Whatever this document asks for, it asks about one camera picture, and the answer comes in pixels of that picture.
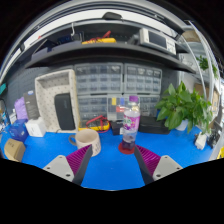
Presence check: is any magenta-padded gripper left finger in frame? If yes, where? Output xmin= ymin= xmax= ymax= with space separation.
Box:
xmin=42 ymin=144 xmax=94 ymax=187

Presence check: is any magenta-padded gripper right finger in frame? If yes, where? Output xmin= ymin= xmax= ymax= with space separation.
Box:
xmin=133 ymin=144 xmax=184 ymax=186

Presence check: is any purple-capped clear drink bottle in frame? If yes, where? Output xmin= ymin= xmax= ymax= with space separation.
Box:
xmin=120 ymin=95 xmax=141 ymax=151

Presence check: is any beige patterned mug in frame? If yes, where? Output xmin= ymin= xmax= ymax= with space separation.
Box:
xmin=68 ymin=128 xmax=102 ymax=158

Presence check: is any flat round red coaster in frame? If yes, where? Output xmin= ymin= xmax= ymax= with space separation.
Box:
xmin=117 ymin=142 xmax=136 ymax=156

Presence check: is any flat black case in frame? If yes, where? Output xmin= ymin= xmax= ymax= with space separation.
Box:
xmin=137 ymin=115 xmax=171 ymax=136

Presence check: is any yellow multimeter with red leads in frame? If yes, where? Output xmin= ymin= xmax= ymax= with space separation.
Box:
xmin=79 ymin=114 xmax=111 ymax=133

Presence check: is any brown cardboard box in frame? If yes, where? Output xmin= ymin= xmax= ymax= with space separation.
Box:
xmin=3 ymin=137 xmax=27 ymax=163

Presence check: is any black box with white label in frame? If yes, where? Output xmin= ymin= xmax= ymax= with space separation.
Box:
xmin=110 ymin=119 xmax=125 ymax=136

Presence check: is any blue printed box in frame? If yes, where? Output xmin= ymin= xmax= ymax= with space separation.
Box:
xmin=7 ymin=118 xmax=30 ymax=143

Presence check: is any parts cabinet with coloured drawers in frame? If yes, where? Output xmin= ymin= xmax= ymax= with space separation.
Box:
xmin=106 ymin=94 xmax=162 ymax=123

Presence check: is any green potted plant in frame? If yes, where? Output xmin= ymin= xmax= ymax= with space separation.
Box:
xmin=155 ymin=80 xmax=215 ymax=135

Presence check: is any dark grey upright box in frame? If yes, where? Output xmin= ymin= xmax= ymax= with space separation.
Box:
xmin=22 ymin=89 xmax=41 ymax=121

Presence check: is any purple plastic bag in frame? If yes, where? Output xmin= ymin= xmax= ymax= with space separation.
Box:
xmin=13 ymin=96 xmax=30 ymax=121

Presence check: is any beige perforated tray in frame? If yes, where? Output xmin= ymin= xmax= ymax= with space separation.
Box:
xmin=34 ymin=68 xmax=81 ymax=135

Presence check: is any white-framed shelf unit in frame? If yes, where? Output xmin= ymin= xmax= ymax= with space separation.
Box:
xmin=179 ymin=19 xmax=224 ymax=134

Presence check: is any dark overhead shelf unit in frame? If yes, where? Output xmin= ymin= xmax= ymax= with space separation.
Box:
xmin=0 ymin=9 xmax=198 ymax=74

